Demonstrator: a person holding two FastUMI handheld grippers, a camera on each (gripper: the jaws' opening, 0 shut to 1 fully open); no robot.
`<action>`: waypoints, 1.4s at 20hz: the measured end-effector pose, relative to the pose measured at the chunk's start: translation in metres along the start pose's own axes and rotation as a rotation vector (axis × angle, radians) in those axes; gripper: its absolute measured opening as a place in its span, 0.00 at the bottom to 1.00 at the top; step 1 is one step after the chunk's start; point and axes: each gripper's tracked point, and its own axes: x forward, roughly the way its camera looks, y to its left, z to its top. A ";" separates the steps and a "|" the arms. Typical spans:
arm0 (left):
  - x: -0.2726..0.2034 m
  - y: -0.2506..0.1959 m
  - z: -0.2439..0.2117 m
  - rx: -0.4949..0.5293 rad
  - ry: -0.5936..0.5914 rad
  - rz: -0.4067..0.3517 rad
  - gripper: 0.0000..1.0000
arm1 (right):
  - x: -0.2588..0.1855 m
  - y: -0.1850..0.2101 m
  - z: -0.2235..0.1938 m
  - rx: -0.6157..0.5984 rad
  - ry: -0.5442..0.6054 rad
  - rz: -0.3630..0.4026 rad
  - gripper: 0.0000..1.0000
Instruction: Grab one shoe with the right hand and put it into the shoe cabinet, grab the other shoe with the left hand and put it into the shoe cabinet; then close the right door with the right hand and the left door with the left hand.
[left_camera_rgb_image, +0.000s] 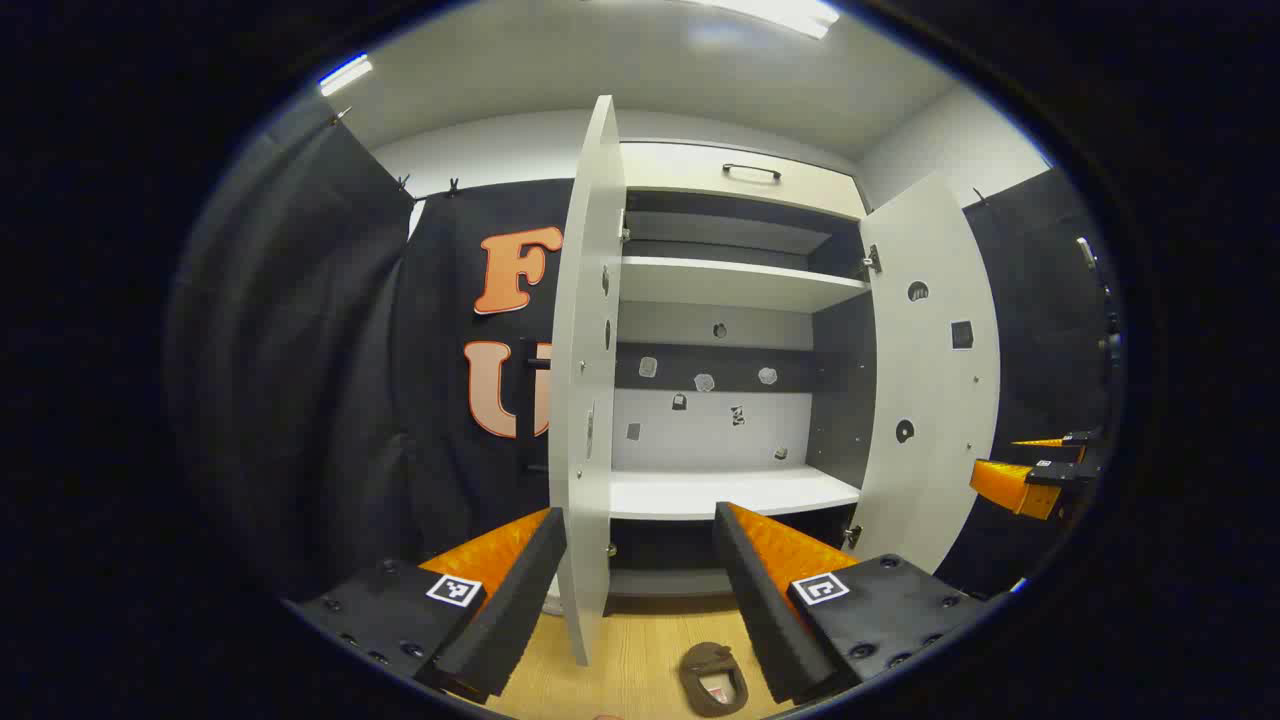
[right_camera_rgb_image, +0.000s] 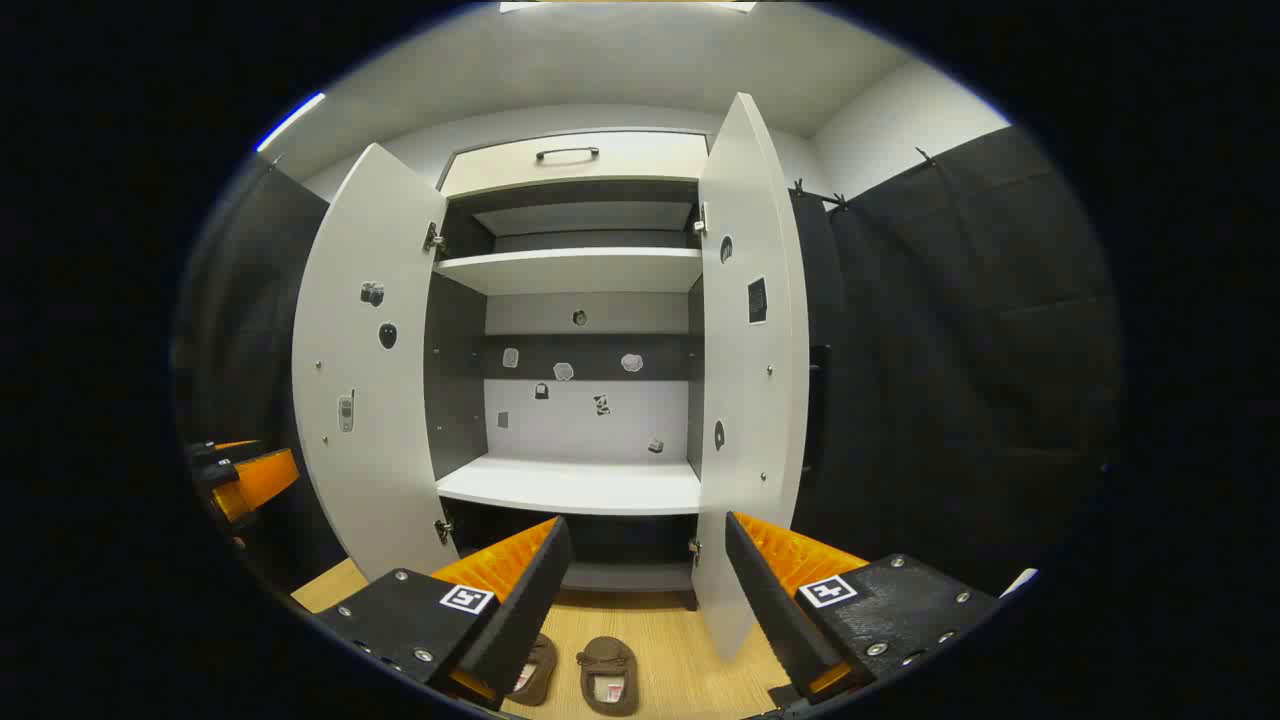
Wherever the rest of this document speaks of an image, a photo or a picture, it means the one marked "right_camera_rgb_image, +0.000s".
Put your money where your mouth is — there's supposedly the white cabinet drawer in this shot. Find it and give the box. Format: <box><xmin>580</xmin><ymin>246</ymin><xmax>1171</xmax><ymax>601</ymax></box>
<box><xmin>440</xmin><ymin>130</ymin><xmax>709</xmax><ymax>199</ymax></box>

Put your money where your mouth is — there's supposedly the black backdrop cloth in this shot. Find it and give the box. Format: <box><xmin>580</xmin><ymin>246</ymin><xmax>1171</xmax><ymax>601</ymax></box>
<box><xmin>178</xmin><ymin>160</ymin><xmax>346</xmax><ymax>591</ymax></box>
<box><xmin>790</xmin><ymin>125</ymin><xmax>1123</xmax><ymax>593</ymax></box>

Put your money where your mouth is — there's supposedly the white shoe cabinet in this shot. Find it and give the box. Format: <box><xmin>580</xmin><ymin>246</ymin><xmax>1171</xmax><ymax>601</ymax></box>
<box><xmin>425</xmin><ymin>128</ymin><xmax>713</xmax><ymax>611</ymax></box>

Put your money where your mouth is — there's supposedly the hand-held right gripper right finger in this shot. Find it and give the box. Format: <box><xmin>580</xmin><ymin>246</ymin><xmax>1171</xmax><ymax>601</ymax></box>
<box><xmin>724</xmin><ymin>511</ymin><xmax>1004</xmax><ymax>706</ymax></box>

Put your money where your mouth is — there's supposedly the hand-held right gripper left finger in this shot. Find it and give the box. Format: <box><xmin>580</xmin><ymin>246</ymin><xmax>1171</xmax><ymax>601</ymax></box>
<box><xmin>315</xmin><ymin>515</ymin><xmax>576</xmax><ymax>713</ymax></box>

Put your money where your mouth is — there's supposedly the brown shoe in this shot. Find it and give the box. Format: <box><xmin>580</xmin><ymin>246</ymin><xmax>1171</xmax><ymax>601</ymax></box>
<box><xmin>575</xmin><ymin>636</ymin><xmax>641</xmax><ymax>717</ymax></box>
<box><xmin>505</xmin><ymin>632</ymin><xmax>559</xmax><ymax>708</ymax></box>

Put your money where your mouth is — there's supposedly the ceiling light panel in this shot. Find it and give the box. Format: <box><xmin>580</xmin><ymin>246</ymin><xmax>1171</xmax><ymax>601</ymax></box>
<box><xmin>498</xmin><ymin>0</ymin><xmax>758</xmax><ymax>14</ymax></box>

